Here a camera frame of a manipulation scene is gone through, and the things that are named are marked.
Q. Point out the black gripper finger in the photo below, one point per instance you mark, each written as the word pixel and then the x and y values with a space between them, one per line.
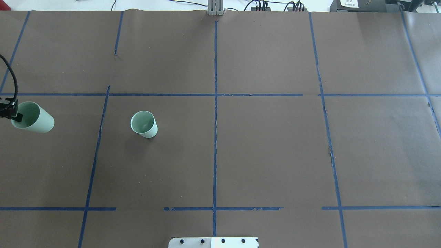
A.
pixel 9 109

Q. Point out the light green cup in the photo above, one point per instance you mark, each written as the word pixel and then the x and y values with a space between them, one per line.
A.
pixel 34 118
pixel 144 124

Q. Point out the light green cup standing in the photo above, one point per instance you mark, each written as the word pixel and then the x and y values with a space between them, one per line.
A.
pixel 144 124

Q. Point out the white metal mounting plate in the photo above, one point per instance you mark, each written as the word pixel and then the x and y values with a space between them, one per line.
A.
pixel 214 242

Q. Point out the black power strip left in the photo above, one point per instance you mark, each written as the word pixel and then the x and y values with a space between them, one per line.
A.
pixel 260 6

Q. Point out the black power strip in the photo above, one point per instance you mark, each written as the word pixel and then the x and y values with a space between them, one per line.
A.
pixel 260 6
pixel 295 7

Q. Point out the black power strip right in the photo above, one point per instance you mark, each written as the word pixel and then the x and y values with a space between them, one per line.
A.
pixel 295 7

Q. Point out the black device with label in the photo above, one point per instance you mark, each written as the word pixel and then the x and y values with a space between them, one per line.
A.
pixel 379 6

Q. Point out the aluminium extrusion post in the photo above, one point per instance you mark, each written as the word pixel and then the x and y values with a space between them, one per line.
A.
pixel 215 7

